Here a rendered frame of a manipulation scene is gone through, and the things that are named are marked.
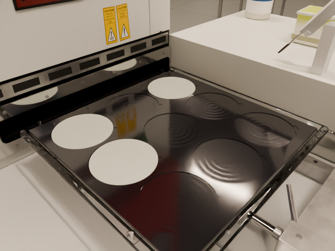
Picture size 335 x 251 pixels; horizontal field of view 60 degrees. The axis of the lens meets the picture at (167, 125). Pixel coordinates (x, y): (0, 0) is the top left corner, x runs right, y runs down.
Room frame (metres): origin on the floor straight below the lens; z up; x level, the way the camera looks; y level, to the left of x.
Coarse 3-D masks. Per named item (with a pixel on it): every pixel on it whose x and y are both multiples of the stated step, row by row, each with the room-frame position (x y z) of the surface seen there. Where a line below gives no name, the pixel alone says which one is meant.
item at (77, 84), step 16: (160, 48) 0.66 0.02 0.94; (112, 64) 0.57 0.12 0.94; (128, 64) 0.59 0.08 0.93; (144, 64) 0.62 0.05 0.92; (64, 80) 0.50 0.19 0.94; (80, 80) 0.51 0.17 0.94; (96, 80) 0.53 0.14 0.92; (144, 80) 0.64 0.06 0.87; (16, 96) 0.43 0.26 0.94; (32, 96) 0.44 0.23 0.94; (48, 96) 0.46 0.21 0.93; (64, 96) 0.48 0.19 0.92; (0, 112) 0.40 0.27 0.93; (16, 112) 0.42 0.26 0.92; (0, 144) 0.39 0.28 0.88; (16, 144) 0.40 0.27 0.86
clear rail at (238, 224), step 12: (324, 132) 0.39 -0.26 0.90; (312, 144) 0.35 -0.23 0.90; (300, 156) 0.32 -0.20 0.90; (288, 168) 0.30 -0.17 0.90; (276, 180) 0.27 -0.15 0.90; (264, 192) 0.25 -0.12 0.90; (252, 204) 0.23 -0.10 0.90; (264, 204) 0.24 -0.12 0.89; (240, 216) 0.22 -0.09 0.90; (252, 216) 0.22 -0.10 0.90; (228, 228) 0.20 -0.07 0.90; (240, 228) 0.20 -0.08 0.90; (216, 240) 0.19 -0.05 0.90; (228, 240) 0.19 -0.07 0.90
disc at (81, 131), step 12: (72, 120) 0.42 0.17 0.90; (84, 120) 0.42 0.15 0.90; (96, 120) 0.42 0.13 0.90; (108, 120) 0.42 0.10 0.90; (60, 132) 0.39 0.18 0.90; (72, 132) 0.39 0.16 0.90; (84, 132) 0.39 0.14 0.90; (96, 132) 0.39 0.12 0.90; (108, 132) 0.39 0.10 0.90; (60, 144) 0.36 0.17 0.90; (72, 144) 0.36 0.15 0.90; (84, 144) 0.36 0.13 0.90; (96, 144) 0.36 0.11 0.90
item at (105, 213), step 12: (24, 132) 0.38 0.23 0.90; (36, 144) 0.35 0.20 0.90; (48, 156) 0.32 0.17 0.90; (60, 168) 0.30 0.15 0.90; (72, 180) 0.28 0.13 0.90; (84, 192) 0.25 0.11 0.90; (96, 204) 0.24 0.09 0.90; (108, 216) 0.22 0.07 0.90; (120, 228) 0.20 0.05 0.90; (132, 240) 0.19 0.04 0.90
